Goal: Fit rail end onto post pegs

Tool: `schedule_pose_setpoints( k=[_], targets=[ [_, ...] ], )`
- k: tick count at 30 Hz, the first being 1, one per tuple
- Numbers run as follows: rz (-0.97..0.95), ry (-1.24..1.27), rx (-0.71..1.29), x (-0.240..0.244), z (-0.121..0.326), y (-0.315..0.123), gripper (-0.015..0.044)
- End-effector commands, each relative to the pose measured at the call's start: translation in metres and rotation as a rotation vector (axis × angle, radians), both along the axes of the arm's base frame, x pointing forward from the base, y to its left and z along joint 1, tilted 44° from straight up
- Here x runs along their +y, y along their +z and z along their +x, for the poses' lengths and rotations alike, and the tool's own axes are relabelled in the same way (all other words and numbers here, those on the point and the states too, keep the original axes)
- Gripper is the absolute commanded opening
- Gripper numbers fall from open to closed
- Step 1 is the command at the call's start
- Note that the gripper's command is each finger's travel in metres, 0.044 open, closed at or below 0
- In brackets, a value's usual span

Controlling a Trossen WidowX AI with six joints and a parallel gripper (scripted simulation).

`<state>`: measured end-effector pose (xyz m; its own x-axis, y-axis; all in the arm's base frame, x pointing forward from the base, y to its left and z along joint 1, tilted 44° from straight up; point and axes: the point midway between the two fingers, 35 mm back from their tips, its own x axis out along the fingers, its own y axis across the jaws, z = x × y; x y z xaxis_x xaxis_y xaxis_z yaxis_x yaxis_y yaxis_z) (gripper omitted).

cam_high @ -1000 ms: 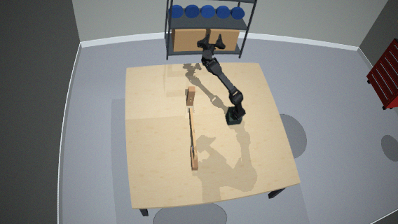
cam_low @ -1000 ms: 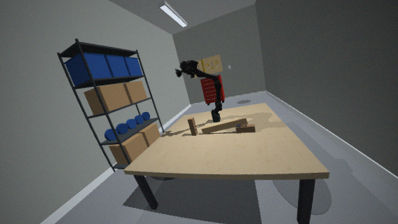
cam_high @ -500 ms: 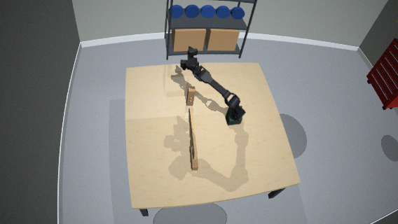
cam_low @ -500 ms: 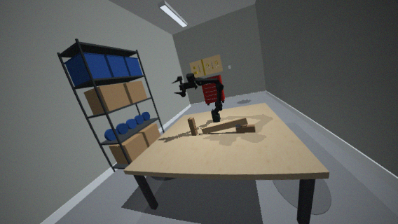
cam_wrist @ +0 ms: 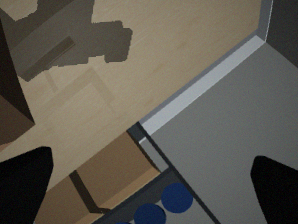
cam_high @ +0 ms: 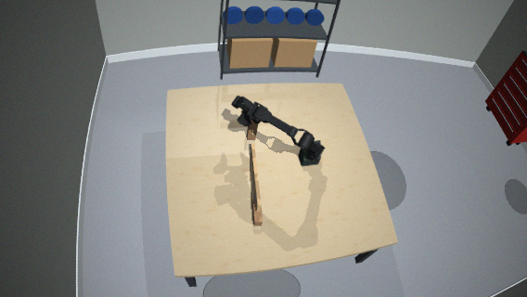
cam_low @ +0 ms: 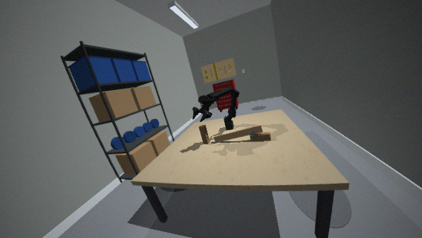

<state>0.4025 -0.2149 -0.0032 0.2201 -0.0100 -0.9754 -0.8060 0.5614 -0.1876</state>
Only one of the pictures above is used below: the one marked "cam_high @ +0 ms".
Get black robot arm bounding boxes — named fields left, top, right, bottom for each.
left=237, top=97, right=324, bottom=161

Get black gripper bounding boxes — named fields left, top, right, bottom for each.
left=232, top=96, right=260, bottom=124

